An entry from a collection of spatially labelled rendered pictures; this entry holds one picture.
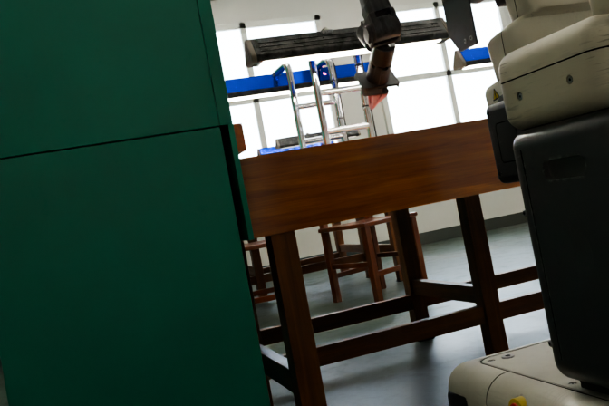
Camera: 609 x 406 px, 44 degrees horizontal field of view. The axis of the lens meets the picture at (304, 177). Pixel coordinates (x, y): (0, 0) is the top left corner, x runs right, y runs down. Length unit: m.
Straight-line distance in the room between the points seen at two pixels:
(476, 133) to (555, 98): 0.84
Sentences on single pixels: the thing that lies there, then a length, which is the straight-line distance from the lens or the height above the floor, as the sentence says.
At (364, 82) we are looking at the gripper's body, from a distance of 1.92.
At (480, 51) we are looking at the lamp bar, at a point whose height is 1.09.
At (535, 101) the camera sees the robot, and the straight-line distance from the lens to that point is 1.15.
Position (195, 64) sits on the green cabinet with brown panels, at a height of 0.98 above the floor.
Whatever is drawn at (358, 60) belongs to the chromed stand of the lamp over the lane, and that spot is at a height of 1.04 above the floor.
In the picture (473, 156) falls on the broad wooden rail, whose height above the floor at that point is 0.68.
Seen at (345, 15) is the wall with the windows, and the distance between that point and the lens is 7.78.
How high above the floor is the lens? 0.64
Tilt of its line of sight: 2 degrees up
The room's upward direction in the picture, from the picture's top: 11 degrees counter-clockwise
